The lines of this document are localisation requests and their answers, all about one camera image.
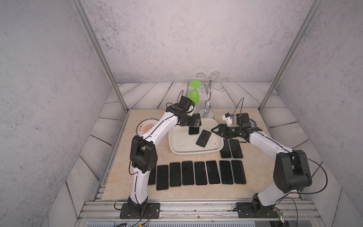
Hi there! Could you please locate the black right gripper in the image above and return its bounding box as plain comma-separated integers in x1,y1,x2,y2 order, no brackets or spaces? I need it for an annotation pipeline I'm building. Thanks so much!
211,123,242,139

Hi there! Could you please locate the black phone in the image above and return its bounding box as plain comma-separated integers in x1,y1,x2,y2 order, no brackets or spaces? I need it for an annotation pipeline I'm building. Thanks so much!
219,160,233,184
188,127,199,135
156,165,169,191
206,160,221,184
231,160,247,184

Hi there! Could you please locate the dark phone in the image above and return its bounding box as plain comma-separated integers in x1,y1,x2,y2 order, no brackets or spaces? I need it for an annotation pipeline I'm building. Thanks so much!
220,139,232,159

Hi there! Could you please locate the white plastic storage box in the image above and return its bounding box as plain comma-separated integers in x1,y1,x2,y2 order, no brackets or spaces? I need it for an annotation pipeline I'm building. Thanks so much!
168,118,224,155

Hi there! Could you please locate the phone with purple clear case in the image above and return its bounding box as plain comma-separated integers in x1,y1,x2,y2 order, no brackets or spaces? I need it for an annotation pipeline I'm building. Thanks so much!
148,166,157,185

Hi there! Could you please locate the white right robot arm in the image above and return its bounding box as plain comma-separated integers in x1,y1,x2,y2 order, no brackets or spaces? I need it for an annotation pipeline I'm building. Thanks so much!
211,124,313,217

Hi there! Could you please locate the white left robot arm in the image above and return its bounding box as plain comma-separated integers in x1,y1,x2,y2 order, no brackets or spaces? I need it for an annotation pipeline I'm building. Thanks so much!
127,98,201,216

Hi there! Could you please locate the blue white ceramic bowl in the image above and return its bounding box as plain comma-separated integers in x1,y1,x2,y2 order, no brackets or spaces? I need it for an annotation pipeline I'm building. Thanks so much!
250,119,257,127

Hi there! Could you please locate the orange patterned round plate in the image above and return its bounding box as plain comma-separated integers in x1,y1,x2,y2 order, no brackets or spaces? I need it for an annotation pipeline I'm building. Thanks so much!
136,118,159,137

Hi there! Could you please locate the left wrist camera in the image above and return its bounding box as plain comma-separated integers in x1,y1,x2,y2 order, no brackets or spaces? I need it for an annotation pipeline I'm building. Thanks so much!
177,96,195,114

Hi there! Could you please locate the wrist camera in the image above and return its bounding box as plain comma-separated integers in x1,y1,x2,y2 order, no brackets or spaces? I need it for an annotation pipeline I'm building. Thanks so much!
222,113,252,128
177,96,195,114

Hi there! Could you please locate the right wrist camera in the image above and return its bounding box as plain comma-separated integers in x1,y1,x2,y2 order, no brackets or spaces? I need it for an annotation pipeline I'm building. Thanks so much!
222,113,252,128

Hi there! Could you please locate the silver wire glass rack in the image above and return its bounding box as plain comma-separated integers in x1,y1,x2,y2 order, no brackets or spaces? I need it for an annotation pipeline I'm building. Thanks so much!
196,71,229,119

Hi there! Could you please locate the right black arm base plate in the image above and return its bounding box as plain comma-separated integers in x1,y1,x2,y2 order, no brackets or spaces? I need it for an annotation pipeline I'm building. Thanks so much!
233,202,279,218

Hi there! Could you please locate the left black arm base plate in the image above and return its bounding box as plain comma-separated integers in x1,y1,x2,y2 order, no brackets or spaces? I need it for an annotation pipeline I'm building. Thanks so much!
120,202,160,219

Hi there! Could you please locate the aluminium rail front frame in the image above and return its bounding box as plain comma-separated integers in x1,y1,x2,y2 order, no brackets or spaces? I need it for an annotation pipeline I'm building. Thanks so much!
76,198,325,227

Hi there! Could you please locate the right aluminium frame post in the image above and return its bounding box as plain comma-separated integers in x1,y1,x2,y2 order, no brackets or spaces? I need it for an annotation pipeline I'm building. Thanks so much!
258,0,323,113

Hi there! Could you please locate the aluminium frame post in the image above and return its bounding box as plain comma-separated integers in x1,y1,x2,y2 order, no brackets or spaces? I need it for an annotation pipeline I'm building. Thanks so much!
258,0,323,113
71,0,129,112

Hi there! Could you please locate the left aluminium frame post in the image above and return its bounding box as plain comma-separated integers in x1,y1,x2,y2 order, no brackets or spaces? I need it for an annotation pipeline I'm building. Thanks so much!
71,0,129,112

